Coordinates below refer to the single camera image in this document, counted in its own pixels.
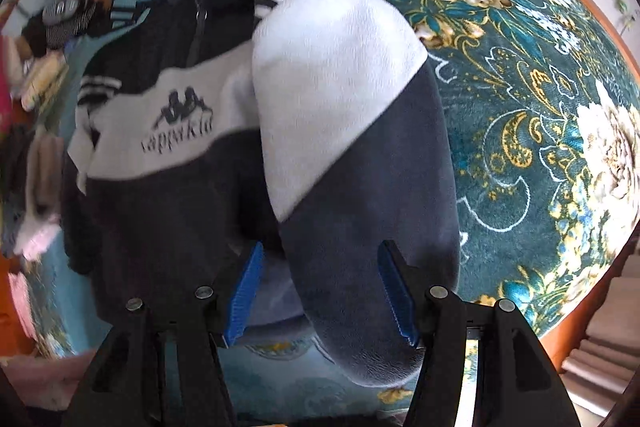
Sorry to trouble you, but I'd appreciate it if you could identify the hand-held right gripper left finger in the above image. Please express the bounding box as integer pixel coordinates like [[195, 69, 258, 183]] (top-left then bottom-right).
[[62, 241, 265, 427]]

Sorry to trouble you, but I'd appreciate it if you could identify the teal floral blanket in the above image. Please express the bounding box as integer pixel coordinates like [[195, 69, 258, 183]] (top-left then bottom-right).
[[27, 0, 640, 423]]

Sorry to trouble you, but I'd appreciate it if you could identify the pile of mixed clothes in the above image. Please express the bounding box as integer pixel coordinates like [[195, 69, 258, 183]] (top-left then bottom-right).
[[0, 32, 71, 260]]

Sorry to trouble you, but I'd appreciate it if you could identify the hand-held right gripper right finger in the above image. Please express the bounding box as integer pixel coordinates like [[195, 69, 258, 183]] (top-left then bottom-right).
[[377, 239, 584, 427]]

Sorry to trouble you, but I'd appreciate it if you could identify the black and white fleece jacket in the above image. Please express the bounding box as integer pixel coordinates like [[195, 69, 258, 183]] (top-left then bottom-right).
[[62, 0, 464, 391]]

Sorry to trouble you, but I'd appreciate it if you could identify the stack of grey mats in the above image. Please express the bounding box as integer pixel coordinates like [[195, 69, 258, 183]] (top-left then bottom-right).
[[560, 247, 640, 410]]

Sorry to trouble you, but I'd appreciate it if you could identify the pink cloth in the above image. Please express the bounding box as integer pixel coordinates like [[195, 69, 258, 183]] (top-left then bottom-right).
[[7, 272, 98, 414]]

